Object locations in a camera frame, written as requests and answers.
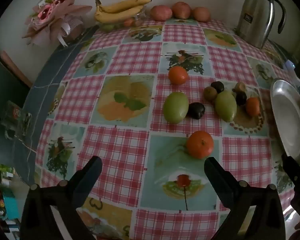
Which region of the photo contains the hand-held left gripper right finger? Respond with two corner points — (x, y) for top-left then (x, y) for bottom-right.
(204, 156), (287, 240)

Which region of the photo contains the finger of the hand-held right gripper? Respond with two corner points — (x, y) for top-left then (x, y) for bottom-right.
(281, 153), (300, 220)

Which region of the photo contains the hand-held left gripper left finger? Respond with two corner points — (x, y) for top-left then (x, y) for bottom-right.
(20, 156), (103, 240)

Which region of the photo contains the large orange tangerine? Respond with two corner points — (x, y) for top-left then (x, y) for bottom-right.
(186, 130), (214, 159)

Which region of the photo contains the silver metal plate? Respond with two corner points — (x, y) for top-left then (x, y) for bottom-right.
(270, 79), (300, 169)

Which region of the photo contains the small orange tangerine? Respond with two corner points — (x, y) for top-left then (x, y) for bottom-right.
(245, 97), (261, 117)

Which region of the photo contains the dark purple fruit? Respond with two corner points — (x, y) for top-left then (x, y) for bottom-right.
(211, 81), (225, 93)
(185, 102), (206, 119)
(235, 92), (247, 106)

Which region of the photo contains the green oval fruit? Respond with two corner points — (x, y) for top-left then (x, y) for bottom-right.
(163, 92), (189, 124)
(214, 90), (237, 123)

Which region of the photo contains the brown kiwi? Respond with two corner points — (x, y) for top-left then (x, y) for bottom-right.
(203, 86), (218, 102)
(232, 82), (246, 93)

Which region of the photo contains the red checked printed tablecloth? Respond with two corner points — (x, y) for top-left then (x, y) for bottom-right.
(34, 19), (297, 240)

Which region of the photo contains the clear glass mug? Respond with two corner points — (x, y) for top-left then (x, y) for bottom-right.
(0, 100), (33, 140)

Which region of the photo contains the white device with blue light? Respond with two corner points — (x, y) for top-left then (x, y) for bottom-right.
(284, 59), (296, 71)

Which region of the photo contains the glass jar with burlap wrap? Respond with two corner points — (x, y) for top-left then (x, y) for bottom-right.
(65, 15), (84, 43)

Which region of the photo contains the stainless steel thermos jug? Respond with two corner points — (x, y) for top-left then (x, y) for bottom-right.
(234, 0), (287, 49)

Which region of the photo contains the red apple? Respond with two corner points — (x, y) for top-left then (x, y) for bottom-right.
(171, 2), (192, 19)
(150, 5), (173, 20)
(191, 6), (211, 22)

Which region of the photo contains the pink paper flower bouquet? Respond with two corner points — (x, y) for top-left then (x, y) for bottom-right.
(21, 0), (93, 47)

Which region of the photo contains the glass fruit bowl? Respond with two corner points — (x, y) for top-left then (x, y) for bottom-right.
(97, 5), (147, 32)

